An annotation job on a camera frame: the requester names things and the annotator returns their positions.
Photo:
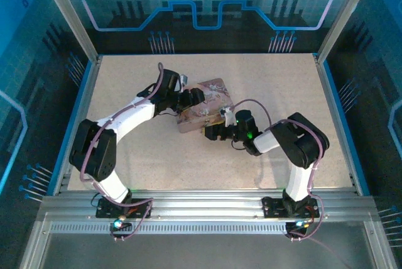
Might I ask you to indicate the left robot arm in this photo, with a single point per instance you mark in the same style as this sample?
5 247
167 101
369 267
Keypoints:
132 115

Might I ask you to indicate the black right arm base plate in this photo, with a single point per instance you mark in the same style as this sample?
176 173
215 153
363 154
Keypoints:
273 207

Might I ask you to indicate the pink printed tin box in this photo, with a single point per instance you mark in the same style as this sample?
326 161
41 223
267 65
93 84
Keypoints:
213 93

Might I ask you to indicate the lit connector board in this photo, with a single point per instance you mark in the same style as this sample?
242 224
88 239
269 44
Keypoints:
118 224
300 225

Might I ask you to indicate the aluminium frame post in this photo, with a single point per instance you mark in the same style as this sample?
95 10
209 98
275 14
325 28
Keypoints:
342 14
67 14

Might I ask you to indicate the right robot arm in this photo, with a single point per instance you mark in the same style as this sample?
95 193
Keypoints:
267 140

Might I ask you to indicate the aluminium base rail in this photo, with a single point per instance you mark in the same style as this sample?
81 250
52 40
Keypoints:
204 201

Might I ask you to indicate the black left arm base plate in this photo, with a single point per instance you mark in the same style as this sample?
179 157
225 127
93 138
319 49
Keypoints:
141 207

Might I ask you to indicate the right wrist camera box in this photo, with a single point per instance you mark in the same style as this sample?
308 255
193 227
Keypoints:
226 115

